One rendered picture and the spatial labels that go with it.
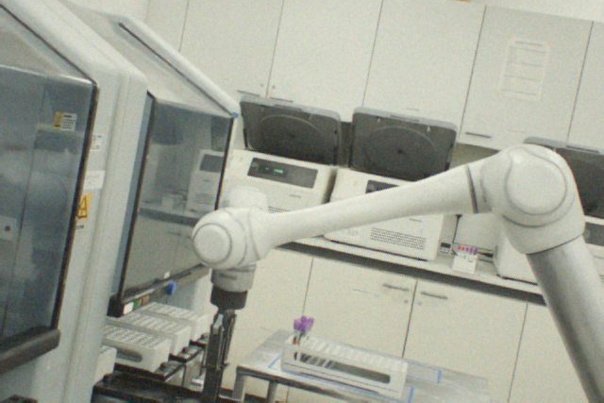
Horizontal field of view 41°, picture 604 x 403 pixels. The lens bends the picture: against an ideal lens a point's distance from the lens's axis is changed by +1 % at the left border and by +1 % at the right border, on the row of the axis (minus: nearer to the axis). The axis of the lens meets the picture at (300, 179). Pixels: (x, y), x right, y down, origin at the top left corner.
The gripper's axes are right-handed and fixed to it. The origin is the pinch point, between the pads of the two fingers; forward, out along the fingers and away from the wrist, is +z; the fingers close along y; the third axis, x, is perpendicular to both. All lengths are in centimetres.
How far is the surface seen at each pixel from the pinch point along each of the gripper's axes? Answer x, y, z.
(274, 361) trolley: 6.7, -33.4, 2.4
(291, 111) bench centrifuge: -40, -240, -64
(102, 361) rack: -21.7, 7.1, -1.6
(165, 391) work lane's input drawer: -9.6, 0.1, 3.9
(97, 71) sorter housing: -20, 35, -58
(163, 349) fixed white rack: -14.8, -10.5, -1.2
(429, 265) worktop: 43, -222, -4
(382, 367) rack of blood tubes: 33.3, -28.0, -3.7
